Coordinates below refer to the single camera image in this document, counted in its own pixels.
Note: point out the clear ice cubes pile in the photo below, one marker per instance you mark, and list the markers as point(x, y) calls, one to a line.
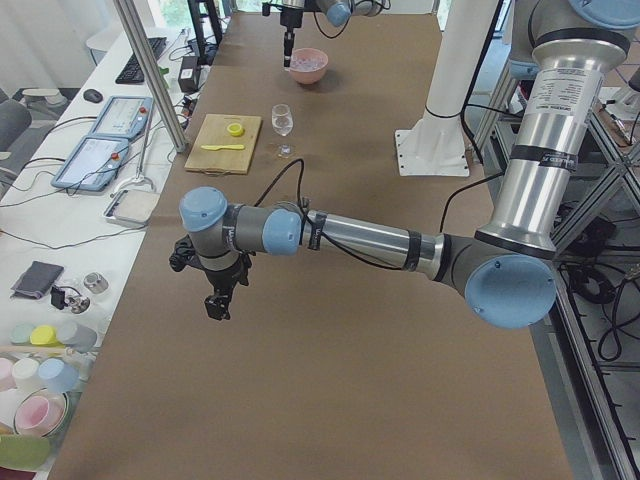
point(307, 64)

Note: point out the blue teach pendant lower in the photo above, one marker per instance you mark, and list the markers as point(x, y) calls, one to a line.
point(92, 165)

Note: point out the blue teach pendant upper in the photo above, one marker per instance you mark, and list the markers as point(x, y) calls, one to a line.
point(123, 117)

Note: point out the white metal tray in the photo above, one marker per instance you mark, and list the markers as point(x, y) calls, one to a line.
point(131, 208)

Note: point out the yellow plastic knife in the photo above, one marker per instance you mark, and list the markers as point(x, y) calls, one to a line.
point(228, 147)

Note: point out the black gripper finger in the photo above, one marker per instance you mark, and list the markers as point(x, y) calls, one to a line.
point(285, 49)
point(290, 46)
point(210, 306)
point(222, 307)

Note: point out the clear wine glass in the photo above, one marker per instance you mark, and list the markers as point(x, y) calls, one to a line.
point(282, 124)

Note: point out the pink plastic bowl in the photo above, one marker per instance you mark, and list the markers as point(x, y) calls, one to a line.
point(313, 77)

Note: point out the yellow lemon slice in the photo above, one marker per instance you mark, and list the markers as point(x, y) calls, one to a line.
point(235, 129)

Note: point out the pink plastic cup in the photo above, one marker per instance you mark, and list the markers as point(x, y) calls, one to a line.
point(40, 414)

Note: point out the blue teach pendant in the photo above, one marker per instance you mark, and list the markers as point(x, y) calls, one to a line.
point(123, 117)
point(92, 165)

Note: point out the black computer mouse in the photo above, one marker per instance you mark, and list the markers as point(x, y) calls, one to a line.
point(92, 96)

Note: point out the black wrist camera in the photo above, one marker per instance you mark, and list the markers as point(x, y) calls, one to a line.
point(182, 255)

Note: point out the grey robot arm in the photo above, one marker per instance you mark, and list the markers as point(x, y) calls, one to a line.
point(502, 271)
point(338, 14)

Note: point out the grey folded cloth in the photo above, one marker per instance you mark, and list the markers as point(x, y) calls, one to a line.
point(37, 280)

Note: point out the aluminium frame post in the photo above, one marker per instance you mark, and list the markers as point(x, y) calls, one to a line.
point(135, 32)

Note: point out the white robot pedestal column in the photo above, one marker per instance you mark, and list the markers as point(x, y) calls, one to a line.
point(468, 25)

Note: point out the bamboo cutting board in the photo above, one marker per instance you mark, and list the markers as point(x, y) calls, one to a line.
point(224, 144)

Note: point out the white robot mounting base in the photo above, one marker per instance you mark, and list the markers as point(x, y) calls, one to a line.
point(434, 146)

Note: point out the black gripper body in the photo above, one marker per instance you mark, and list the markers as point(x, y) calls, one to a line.
point(221, 279)
point(287, 20)

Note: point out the yellow plastic cup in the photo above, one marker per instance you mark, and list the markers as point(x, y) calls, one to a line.
point(44, 336)

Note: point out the blue plastic cup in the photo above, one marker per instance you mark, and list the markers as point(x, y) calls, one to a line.
point(58, 376)

